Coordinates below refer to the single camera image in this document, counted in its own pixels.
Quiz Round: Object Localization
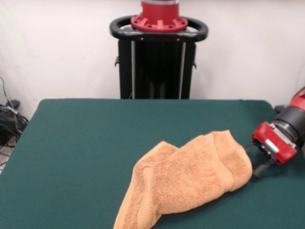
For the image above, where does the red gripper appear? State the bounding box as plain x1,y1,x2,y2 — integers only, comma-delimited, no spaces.
243,121,298,179

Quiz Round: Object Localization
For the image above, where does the tan terry towel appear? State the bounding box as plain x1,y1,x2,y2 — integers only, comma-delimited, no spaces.
113,129,253,229

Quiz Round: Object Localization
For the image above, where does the dark green table cloth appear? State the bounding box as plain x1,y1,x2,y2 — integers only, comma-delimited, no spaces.
0,99,305,229

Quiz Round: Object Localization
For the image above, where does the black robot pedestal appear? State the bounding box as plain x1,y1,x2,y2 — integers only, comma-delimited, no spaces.
109,15,209,100

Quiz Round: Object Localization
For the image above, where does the black cable bundle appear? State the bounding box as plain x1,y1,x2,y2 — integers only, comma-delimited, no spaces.
0,76,31,148

